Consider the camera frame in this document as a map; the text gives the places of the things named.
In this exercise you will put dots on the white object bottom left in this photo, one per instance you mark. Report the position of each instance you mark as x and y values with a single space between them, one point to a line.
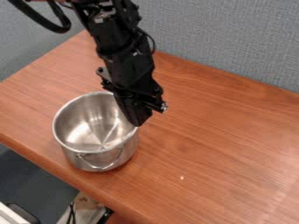
14 214

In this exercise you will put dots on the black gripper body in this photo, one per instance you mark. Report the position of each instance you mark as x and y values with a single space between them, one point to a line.
130 72

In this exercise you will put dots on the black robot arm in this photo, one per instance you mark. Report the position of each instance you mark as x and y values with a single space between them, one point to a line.
111 22

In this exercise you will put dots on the stainless steel pot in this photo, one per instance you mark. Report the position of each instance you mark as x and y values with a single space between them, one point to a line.
94 133

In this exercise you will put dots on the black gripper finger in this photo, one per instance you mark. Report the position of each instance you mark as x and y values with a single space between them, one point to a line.
134 107

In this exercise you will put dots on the table leg bracket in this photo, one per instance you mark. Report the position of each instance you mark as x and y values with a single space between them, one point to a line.
86 211

